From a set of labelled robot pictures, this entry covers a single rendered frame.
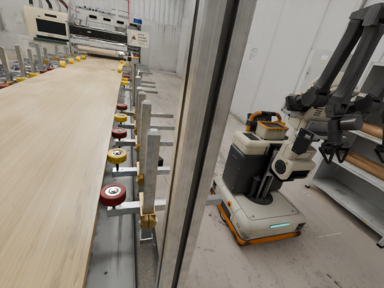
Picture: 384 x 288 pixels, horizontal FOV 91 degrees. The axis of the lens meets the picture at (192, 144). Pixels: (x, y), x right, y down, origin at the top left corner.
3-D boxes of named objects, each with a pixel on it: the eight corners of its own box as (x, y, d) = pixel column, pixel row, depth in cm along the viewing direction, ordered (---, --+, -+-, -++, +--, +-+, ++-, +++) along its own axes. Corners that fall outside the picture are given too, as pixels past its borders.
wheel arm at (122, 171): (198, 171, 104) (199, 164, 102) (200, 174, 101) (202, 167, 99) (113, 174, 89) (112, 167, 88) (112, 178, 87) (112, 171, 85)
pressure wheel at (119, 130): (114, 152, 104) (114, 133, 99) (110, 146, 109) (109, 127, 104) (128, 149, 109) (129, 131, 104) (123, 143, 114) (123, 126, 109)
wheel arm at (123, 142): (187, 145, 123) (188, 139, 122) (188, 147, 121) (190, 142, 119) (116, 144, 109) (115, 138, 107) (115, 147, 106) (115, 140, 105)
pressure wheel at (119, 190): (126, 222, 65) (126, 196, 60) (100, 226, 62) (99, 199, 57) (125, 204, 72) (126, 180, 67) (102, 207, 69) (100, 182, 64)
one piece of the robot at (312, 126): (285, 147, 126) (298, 116, 117) (315, 147, 135) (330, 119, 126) (304, 159, 113) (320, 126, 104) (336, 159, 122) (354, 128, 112)
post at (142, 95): (142, 168, 117) (146, 91, 96) (142, 172, 114) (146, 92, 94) (135, 168, 116) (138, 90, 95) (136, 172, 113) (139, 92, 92)
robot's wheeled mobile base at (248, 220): (208, 192, 204) (212, 173, 193) (256, 188, 224) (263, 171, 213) (238, 250, 147) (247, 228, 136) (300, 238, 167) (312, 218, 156)
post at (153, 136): (149, 239, 75) (159, 127, 54) (150, 247, 72) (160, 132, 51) (140, 240, 74) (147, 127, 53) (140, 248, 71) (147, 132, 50)
